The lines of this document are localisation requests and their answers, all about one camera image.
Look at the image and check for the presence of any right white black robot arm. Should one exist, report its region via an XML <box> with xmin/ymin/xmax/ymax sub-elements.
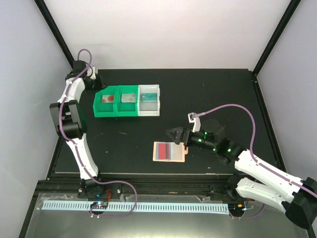
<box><xmin>166</xmin><ymin>119</ymin><xmax>317</xmax><ymax>230</ymax></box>

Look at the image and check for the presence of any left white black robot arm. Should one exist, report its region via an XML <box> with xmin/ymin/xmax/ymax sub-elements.
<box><xmin>50</xmin><ymin>59</ymin><xmax>106</xmax><ymax>198</ymax></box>

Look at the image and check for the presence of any white floral card in bin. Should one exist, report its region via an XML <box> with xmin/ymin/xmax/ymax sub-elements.
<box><xmin>121</xmin><ymin>93</ymin><xmax>136</xmax><ymax>103</ymax></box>

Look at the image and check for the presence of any teal VIP card in bin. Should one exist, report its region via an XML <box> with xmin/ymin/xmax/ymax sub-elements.
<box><xmin>141</xmin><ymin>93</ymin><xmax>158</xmax><ymax>102</ymax></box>

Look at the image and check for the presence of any left green plastic bin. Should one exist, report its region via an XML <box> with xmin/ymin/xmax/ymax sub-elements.
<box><xmin>93</xmin><ymin>86</ymin><xmax>117</xmax><ymax>118</ymax></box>

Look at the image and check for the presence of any green plastic bin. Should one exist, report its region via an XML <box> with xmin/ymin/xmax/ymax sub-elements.
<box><xmin>114</xmin><ymin>85</ymin><xmax>138</xmax><ymax>117</ymax></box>
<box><xmin>93</xmin><ymin>86</ymin><xmax>117</xmax><ymax>118</ymax></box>

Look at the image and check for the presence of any middle green plastic bin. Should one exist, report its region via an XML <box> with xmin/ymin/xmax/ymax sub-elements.
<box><xmin>114</xmin><ymin>85</ymin><xmax>138</xmax><ymax>117</ymax></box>

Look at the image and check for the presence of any white translucent plastic bin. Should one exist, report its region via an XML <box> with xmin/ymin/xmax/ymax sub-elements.
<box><xmin>137</xmin><ymin>84</ymin><xmax>160</xmax><ymax>117</ymax></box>

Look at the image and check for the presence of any right small circuit board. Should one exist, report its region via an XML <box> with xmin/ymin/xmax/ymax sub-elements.
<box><xmin>228</xmin><ymin>203</ymin><xmax>250</xmax><ymax>211</ymax></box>

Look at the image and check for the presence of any small circuit board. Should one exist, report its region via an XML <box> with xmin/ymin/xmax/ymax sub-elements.
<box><xmin>90</xmin><ymin>201</ymin><xmax>108</xmax><ymax>210</ymax></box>
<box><xmin>228</xmin><ymin>203</ymin><xmax>250</xmax><ymax>211</ymax></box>

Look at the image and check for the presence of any left small circuit board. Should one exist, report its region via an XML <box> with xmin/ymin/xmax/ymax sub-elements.
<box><xmin>90</xmin><ymin>201</ymin><xmax>108</xmax><ymax>210</ymax></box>

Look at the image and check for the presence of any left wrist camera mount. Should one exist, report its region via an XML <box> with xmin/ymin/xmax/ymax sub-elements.
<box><xmin>87</xmin><ymin>67</ymin><xmax>98</xmax><ymax>80</ymax></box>

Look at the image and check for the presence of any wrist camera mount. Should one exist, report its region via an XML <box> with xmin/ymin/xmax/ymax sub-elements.
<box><xmin>87</xmin><ymin>67</ymin><xmax>98</xmax><ymax>80</ymax></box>
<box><xmin>188</xmin><ymin>113</ymin><xmax>201</xmax><ymax>132</ymax></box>

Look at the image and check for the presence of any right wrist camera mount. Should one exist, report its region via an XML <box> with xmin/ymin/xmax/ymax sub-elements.
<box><xmin>188</xmin><ymin>113</ymin><xmax>201</xmax><ymax>132</ymax></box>

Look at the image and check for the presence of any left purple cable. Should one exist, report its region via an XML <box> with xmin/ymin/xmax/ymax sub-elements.
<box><xmin>59</xmin><ymin>49</ymin><xmax>138</xmax><ymax>219</ymax></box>

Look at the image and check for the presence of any left black frame post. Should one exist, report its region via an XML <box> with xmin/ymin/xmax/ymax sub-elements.
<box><xmin>34</xmin><ymin>0</ymin><xmax>75</xmax><ymax>68</ymax></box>

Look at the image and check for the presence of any black frame post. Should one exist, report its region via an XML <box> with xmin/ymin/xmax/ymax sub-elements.
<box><xmin>34</xmin><ymin>0</ymin><xmax>75</xmax><ymax>68</ymax></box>
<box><xmin>252</xmin><ymin>0</ymin><xmax>302</xmax><ymax>75</ymax></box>

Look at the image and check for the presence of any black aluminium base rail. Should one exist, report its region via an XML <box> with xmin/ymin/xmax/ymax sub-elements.
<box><xmin>37</xmin><ymin>173</ymin><xmax>300</xmax><ymax>199</ymax></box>

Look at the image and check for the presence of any light blue slotted cable duct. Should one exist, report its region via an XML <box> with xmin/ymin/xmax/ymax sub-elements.
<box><xmin>42</xmin><ymin>200</ymin><xmax>229</xmax><ymax>215</ymax></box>

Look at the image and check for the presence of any right black frame post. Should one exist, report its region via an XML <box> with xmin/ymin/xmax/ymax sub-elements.
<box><xmin>252</xmin><ymin>0</ymin><xmax>302</xmax><ymax>75</ymax></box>

